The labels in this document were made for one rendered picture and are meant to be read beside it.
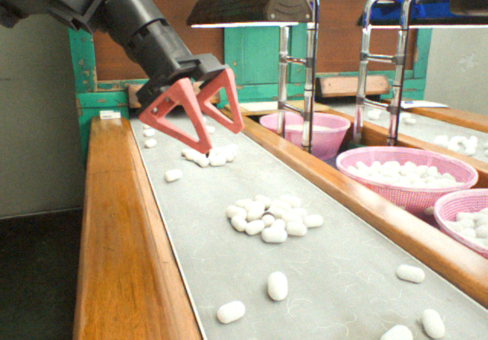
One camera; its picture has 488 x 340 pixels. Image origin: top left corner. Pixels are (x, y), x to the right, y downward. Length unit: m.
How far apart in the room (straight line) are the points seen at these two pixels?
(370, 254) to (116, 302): 0.33
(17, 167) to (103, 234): 1.75
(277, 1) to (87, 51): 0.84
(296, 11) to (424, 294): 0.43
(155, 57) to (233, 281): 0.28
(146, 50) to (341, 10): 1.22
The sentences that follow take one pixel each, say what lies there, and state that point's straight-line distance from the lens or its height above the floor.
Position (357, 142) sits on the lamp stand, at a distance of 1.22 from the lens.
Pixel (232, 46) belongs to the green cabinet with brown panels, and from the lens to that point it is 1.45.
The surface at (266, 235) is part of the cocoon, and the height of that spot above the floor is 0.75.
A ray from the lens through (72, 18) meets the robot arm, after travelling 0.52.
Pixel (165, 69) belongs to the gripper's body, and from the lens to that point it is 0.44.
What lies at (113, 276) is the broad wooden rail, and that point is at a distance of 0.50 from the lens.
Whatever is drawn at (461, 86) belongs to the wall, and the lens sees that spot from 3.26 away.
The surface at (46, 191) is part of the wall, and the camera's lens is 2.34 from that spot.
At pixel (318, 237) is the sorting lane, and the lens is 0.62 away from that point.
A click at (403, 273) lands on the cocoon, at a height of 0.75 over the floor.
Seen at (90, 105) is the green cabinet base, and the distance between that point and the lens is 1.40.
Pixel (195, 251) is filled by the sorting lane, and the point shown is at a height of 0.74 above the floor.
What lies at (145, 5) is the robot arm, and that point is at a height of 1.06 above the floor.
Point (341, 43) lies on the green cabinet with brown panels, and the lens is 1.64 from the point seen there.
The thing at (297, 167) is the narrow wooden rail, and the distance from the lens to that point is 0.87.
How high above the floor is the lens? 1.03
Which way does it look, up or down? 17 degrees down
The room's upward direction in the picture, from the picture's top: straight up
